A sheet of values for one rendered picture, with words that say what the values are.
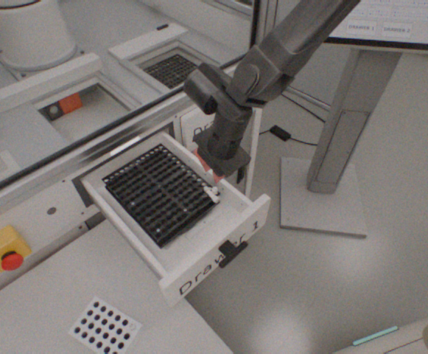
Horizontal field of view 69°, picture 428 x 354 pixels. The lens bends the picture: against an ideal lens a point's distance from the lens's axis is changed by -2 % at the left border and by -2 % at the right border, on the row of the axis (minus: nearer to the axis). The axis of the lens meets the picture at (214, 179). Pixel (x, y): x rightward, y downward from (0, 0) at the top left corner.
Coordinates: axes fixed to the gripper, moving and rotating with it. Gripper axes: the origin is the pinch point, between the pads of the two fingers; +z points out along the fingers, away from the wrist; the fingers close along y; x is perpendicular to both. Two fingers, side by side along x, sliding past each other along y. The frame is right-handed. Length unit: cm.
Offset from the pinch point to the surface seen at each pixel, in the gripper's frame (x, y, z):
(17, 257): -39.4, -12.1, 13.1
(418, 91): 238, -1, 87
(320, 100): 163, -41, 95
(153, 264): -19.5, 6.7, 7.2
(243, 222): -1.2, 11.6, 2.2
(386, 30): 79, -8, -6
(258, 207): 3.5, 11.2, 1.6
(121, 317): -29.3, 9.5, 17.0
